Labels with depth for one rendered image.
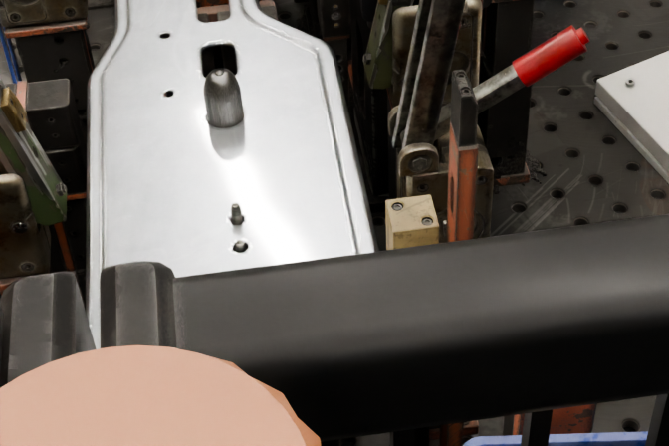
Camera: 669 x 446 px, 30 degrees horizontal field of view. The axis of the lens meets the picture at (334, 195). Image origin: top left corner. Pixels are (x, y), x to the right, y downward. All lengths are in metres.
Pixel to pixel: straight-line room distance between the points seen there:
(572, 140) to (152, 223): 0.65
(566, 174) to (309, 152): 0.49
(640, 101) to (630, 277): 1.30
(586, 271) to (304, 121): 0.86
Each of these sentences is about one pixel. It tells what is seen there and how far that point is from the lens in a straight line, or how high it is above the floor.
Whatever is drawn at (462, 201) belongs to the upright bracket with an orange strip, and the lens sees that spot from 0.84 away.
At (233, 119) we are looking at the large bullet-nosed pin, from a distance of 1.06.
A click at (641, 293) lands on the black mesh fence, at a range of 0.21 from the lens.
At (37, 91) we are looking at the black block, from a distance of 1.15.
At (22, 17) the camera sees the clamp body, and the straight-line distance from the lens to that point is 1.33.
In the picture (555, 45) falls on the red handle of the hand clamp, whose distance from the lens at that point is 0.92.
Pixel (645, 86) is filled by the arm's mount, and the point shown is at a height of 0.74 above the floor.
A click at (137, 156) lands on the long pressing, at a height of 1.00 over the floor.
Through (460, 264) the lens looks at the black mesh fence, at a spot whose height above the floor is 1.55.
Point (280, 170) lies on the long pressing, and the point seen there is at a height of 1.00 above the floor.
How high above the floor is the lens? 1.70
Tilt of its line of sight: 45 degrees down
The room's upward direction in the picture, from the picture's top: 3 degrees counter-clockwise
